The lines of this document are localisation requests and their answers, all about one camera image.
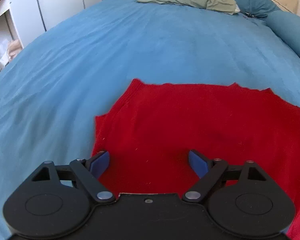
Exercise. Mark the red knit garment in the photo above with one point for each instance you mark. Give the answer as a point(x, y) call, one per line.
point(150, 130)

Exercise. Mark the blue bed sheet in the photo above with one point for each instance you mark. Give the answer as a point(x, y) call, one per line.
point(51, 92)

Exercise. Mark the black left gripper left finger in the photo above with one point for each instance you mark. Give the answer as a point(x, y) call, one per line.
point(56, 199)

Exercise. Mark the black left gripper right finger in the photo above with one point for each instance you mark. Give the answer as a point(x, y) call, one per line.
point(241, 199)

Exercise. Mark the rolled blue duvet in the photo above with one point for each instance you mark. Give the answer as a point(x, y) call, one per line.
point(286, 26)

